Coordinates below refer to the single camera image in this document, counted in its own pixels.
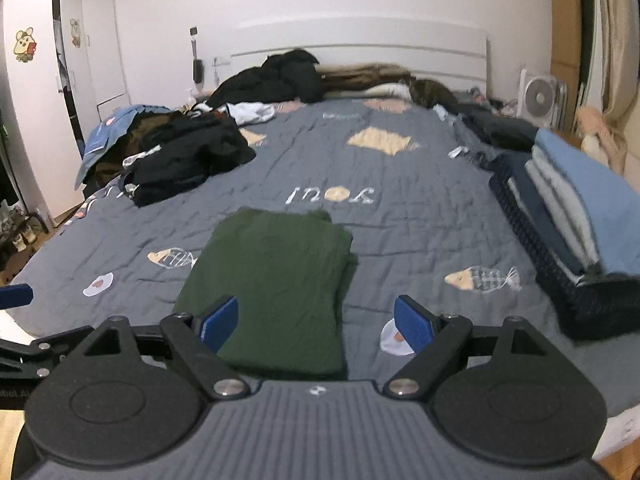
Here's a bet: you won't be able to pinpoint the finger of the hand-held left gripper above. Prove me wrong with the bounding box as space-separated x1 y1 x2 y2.
0 326 96 368
0 283 34 310

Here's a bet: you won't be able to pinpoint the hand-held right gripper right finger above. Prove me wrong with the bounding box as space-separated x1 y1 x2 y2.
384 294 552 402

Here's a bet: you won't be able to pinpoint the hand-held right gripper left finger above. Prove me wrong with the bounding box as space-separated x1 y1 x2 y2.
79 294 251 402

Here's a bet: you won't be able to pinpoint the dark green t-shirt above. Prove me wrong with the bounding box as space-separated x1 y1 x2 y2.
172 207 358 381

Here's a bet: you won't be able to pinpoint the pile of dark clothes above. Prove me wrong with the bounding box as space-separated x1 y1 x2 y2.
122 112 257 208

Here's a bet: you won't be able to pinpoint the stack of folded clothes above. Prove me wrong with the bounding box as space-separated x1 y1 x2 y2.
489 127 640 341

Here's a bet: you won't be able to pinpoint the grey folded clothes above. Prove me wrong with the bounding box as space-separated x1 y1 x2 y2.
432 102 496 163

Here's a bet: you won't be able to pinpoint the white mattress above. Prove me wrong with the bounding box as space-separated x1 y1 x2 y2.
0 309 640 456

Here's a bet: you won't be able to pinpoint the row of shoes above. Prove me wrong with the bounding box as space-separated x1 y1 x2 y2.
0 205 51 271

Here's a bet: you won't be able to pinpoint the grey printed quilt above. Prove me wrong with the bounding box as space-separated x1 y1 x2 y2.
7 97 640 418

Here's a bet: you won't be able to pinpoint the blue denim cloth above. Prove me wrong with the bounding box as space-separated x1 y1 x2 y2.
75 104 173 191

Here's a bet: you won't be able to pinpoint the white wardrobe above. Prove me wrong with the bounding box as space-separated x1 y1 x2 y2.
0 0 86 226
52 0 132 126

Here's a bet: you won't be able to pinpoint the brown garment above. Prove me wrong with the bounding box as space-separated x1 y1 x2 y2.
125 110 186 151

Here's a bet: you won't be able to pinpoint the white garment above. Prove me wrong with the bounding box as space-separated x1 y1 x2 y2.
222 101 277 126

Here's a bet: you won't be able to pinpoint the tabby cat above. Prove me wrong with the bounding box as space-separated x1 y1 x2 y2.
409 79 458 111

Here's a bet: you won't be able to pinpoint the white pillow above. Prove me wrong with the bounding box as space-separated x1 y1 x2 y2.
360 82 413 102

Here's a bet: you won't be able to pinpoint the black puffer jacket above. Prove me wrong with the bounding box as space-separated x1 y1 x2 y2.
206 49 326 108

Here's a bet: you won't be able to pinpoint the black hairbrush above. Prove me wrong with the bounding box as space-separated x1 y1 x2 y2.
190 25 205 86

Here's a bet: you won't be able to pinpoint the white fan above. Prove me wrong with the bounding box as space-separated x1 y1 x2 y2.
517 67 568 128

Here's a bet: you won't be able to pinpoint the pink plush toy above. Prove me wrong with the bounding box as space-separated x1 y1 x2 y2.
575 105 628 171

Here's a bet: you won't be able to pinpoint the white headboard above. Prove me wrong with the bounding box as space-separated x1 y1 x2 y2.
230 15 490 98

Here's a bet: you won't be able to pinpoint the brown cardboard box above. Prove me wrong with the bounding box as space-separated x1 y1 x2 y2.
547 0 583 136

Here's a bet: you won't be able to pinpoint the beige curtain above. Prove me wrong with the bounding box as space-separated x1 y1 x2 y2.
595 0 640 116

